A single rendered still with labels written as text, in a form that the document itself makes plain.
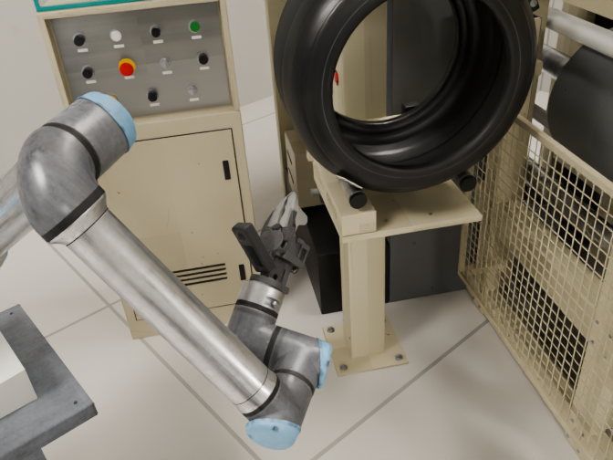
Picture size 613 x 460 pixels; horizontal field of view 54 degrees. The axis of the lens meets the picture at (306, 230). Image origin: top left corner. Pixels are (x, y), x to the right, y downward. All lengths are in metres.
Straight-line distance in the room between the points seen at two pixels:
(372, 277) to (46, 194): 1.35
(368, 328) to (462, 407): 0.41
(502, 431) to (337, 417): 0.54
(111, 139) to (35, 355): 0.79
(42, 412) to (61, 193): 0.70
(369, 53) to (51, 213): 1.05
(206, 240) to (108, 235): 1.33
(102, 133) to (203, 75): 1.07
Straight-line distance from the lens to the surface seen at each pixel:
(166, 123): 2.06
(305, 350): 1.17
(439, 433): 2.10
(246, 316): 1.20
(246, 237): 1.19
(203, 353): 1.02
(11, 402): 1.54
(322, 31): 1.26
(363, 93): 1.75
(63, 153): 0.96
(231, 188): 2.16
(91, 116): 1.03
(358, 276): 2.05
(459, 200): 1.66
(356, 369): 2.26
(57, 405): 1.52
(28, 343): 1.72
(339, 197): 1.54
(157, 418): 2.23
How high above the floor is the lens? 1.63
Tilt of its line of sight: 33 degrees down
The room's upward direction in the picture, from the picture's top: 4 degrees counter-clockwise
